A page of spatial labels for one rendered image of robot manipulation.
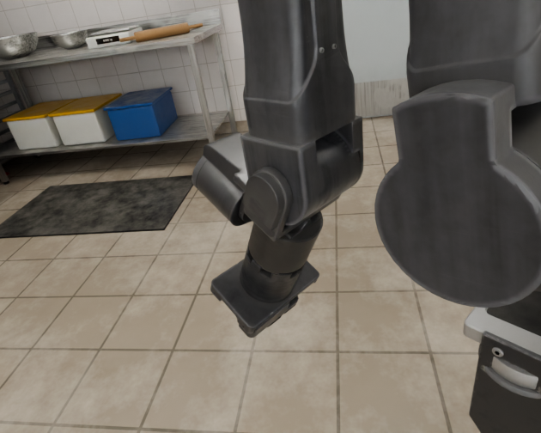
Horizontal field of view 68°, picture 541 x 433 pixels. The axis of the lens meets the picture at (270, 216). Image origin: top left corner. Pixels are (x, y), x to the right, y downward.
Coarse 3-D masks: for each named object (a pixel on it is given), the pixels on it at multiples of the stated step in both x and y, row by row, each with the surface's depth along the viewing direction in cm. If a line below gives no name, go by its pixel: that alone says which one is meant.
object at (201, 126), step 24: (120, 24) 313; (144, 24) 311; (168, 24) 309; (192, 24) 306; (216, 24) 301; (48, 48) 331; (96, 48) 271; (120, 48) 253; (144, 48) 251; (192, 48) 250; (216, 48) 308; (192, 72) 258; (24, 96) 350; (192, 120) 323; (216, 120) 314; (96, 144) 304; (120, 144) 296; (144, 144) 293; (0, 168) 319
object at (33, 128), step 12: (36, 108) 324; (48, 108) 317; (12, 120) 306; (24, 120) 306; (36, 120) 303; (48, 120) 304; (12, 132) 312; (24, 132) 311; (36, 132) 309; (48, 132) 307; (24, 144) 317; (36, 144) 315; (48, 144) 313
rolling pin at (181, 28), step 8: (176, 24) 269; (184, 24) 269; (200, 24) 273; (136, 32) 262; (144, 32) 262; (152, 32) 263; (160, 32) 265; (168, 32) 266; (176, 32) 268; (184, 32) 270; (120, 40) 260; (128, 40) 263; (136, 40) 263; (144, 40) 265
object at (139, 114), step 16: (128, 96) 313; (144, 96) 304; (160, 96) 298; (112, 112) 291; (128, 112) 290; (144, 112) 289; (160, 112) 298; (128, 128) 297; (144, 128) 295; (160, 128) 296
